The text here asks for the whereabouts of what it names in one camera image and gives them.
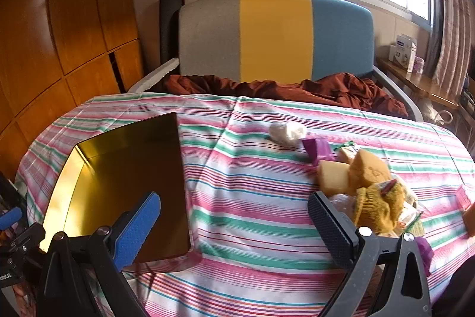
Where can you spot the white plastic bag ball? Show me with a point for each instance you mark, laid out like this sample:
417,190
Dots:
287,133
343,203

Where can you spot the yellow knitted sock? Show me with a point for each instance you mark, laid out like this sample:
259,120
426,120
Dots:
378,207

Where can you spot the yellow sponge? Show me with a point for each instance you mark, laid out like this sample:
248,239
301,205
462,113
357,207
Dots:
332,179
371,168

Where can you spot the wooden side table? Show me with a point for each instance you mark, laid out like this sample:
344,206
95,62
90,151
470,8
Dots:
419,83

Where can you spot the pink hair comb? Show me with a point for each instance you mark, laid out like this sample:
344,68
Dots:
464,195

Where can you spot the red-brown cloth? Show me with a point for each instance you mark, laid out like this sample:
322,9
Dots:
334,88

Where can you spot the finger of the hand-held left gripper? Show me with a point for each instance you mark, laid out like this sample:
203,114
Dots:
9,219

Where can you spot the black label cracker packet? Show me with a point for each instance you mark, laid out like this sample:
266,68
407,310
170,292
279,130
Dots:
346,153

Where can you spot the purple jar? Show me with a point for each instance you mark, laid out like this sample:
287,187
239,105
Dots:
420,65

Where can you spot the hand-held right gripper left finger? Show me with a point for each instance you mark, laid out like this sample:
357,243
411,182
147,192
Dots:
135,231

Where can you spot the purple packet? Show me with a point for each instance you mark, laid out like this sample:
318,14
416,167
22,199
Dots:
319,150
425,254

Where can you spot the beige curtain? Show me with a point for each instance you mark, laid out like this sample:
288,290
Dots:
451,34

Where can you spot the striped tablecloth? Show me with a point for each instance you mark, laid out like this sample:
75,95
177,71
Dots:
241,190

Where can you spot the orange sponge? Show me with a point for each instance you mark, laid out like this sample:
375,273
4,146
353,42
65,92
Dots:
470,218

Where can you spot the white carton box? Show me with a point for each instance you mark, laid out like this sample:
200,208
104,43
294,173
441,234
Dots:
402,53

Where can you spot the wooden cabinet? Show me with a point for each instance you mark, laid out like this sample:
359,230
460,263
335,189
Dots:
55,23

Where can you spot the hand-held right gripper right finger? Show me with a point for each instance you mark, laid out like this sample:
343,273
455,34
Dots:
330,228

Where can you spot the gold tin box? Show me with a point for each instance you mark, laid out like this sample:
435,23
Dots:
122,161

